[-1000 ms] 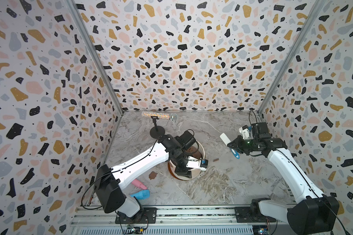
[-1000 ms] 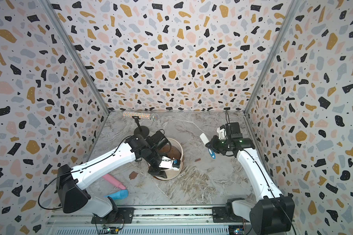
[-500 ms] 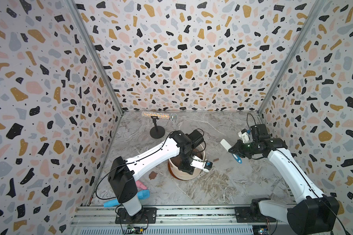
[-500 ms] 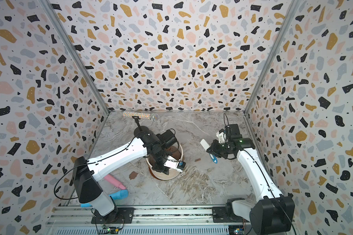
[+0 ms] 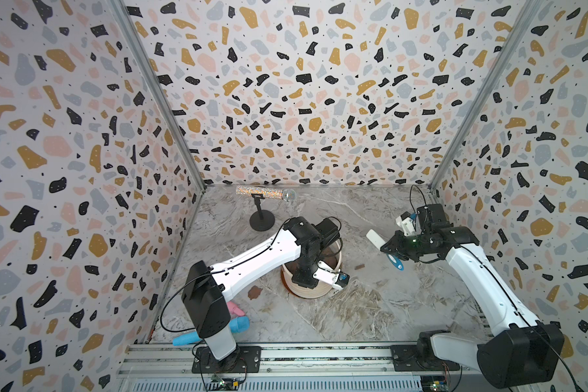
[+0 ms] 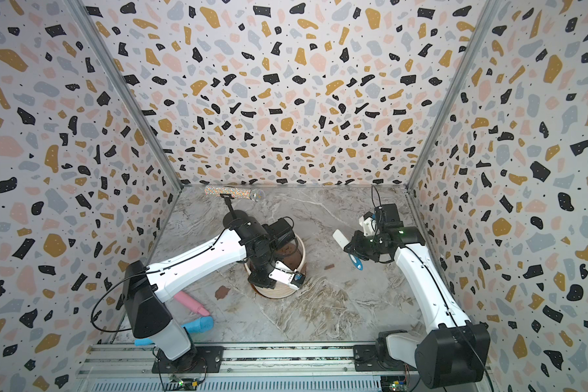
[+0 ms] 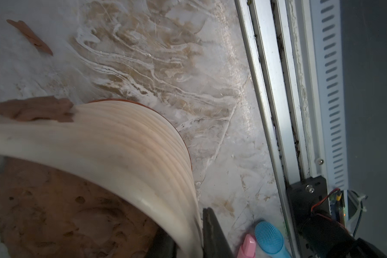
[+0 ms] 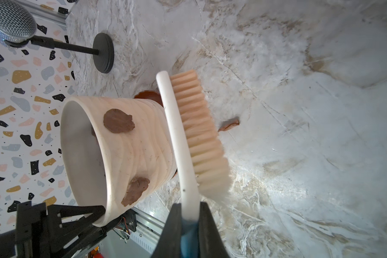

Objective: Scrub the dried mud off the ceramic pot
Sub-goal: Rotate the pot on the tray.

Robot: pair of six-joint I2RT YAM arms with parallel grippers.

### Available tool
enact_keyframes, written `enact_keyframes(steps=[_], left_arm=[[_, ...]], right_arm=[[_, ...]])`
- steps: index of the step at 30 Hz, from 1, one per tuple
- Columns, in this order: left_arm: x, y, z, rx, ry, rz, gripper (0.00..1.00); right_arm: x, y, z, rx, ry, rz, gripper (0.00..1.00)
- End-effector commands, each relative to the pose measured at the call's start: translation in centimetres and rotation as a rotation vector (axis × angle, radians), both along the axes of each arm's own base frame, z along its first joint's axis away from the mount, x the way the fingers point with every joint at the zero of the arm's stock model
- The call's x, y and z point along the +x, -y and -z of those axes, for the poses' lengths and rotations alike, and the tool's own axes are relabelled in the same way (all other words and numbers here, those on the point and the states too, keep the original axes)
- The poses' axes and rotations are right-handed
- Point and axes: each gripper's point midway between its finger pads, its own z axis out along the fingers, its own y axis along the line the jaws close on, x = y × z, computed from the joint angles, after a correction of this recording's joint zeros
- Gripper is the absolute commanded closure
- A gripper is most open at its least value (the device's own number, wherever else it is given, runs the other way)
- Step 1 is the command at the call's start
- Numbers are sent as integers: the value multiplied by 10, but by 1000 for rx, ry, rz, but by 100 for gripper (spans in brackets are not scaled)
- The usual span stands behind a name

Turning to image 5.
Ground cream ceramic pot with soil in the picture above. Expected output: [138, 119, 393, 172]
[281, 242, 342, 299]

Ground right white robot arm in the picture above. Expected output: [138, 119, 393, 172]
[374, 204, 564, 389]

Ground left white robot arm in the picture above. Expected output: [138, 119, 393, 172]
[179, 217, 350, 361]

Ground terracotta pot saucer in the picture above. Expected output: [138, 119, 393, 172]
[281, 275, 298, 297]

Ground fallen mud piece left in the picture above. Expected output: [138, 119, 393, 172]
[248, 285, 262, 301]

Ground glitter tube on black stand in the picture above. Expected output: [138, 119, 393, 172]
[235, 186, 297, 232]

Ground pink silicone tool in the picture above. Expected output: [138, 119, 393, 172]
[227, 302, 246, 318]

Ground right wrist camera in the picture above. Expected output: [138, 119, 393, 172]
[395, 212, 417, 237]

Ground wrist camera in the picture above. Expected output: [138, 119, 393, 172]
[314, 268, 351, 290]
[395, 212, 417, 237]

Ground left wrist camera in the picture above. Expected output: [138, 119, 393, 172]
[314, 268, 351, 290]

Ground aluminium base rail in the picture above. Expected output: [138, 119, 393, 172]
[118, 342, 493, 391]

